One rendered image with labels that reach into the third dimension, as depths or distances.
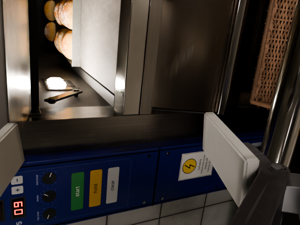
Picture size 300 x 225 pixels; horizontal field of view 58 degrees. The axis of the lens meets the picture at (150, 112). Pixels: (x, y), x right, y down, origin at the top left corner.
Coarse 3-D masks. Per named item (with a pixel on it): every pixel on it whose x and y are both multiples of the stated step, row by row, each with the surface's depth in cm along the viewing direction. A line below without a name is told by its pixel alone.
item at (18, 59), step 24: (0, 0) 30; (24, 0) 44; (0, 24) 31; (24, 24) 45; (0, 48) 32; (24, 48) 45; (0, 72) 33; (24, 72) 46; (0, 96) 34; (24, 96) 46; (0, 120) 34; (24, 120) 46
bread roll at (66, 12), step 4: (68, 0) 88; (72, 0) 88; (64, 4) 88; (68, 4) 87; (72, 4) 88; (64, 8) 88; (68, 8) 88; (72, 8) 88; (64, 12) 88; (68, 12) 88; (72, 12) 88; (64, 16) 89; (68, 16) 88; (64, 20) 89; (68, 20) 89; (64, 24) 91; (68, 24) 90
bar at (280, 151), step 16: (288, 48) 23; (288, 64) 23; (288, 80) 23; (288, 96) 24; (272, 112) 25; (288, 112) 24; (272, 128) 25; (288, 128) 24; (272, 144) 25; (288, 144) 25; (272, 160) 25; (288, 160) 25
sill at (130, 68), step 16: (128, 0) 53; (144, 0) 53; (128, 16) 53; (144, 16) 54; (128, 32) 54; (144, 32) 55; (128, 48) 54; (144, 48) 56; (128, 64) 55; (128, 80) 57; (128, 96) 58; (128, 112) 59
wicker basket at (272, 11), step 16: (272, 0) 62; (288, 0) 63; (272, 16) 63; (288, 16) 64; (272, 32) 64; (288, 32) 65; (272, 48) 65; (256, 64) 67; (272, 64) 67; (256, 80) 67; (272, 80) 68; (256, 96) 68; (272, 96) 69
